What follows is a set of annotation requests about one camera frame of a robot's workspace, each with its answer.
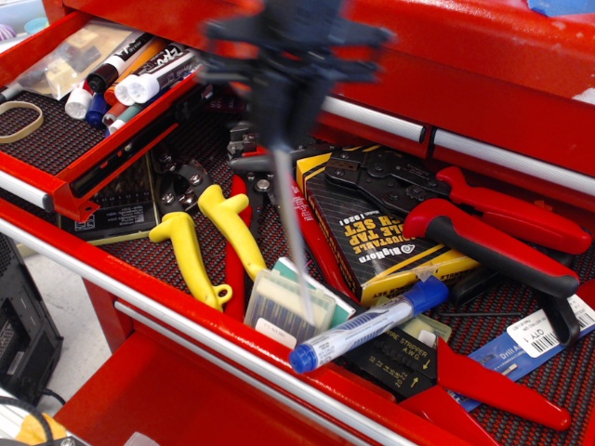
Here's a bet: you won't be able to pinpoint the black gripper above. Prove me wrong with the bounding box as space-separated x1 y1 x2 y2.
199 1 394 149

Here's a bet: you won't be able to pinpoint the red grey scissors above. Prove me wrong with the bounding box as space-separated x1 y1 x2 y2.
272 142 315 324

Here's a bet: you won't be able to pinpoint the red small upper drawer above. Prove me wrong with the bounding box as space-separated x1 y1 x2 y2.
0 11 205 223

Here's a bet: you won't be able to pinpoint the red tool chest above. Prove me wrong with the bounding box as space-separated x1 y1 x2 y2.
1 1 594 445

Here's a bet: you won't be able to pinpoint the large white capped marker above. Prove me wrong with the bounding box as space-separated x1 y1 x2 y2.
114 43 199 106

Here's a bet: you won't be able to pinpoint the black yellow tap set box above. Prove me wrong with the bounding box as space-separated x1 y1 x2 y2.
297 153 479 307

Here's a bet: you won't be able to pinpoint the black capped marker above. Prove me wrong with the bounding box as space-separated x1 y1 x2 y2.
86 33 155 94

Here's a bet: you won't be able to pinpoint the black drill bit index box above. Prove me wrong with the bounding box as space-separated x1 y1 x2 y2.
57 155 160 245

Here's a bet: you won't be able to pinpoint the blue capped marker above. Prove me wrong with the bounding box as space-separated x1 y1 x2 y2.
85 93 110 128

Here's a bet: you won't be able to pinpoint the clear drill bit case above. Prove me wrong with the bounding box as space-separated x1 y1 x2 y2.
244 269 336 348

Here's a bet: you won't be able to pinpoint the green plastic case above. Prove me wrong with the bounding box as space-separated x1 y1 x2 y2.
273 257 355 327

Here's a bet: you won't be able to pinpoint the clear plastic bag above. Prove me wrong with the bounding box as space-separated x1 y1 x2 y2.
7 22 113 100

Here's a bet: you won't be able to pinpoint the blue white marker pen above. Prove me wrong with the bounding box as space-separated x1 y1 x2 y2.
289 277 449 374

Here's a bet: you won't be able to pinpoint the red black crimping pliers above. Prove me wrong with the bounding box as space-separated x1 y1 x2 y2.
324 148 592 348

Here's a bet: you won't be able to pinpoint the tan rubber band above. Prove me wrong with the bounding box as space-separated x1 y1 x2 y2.
1 100 45 145

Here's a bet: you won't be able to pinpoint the black electronic device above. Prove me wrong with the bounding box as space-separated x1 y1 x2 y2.
1 235 63 405

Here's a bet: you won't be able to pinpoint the red handled wire stripper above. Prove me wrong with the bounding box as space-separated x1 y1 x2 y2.
225 124 356 321

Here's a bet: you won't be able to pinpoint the yellow handled tin snips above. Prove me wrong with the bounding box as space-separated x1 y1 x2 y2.
150 161 267 311

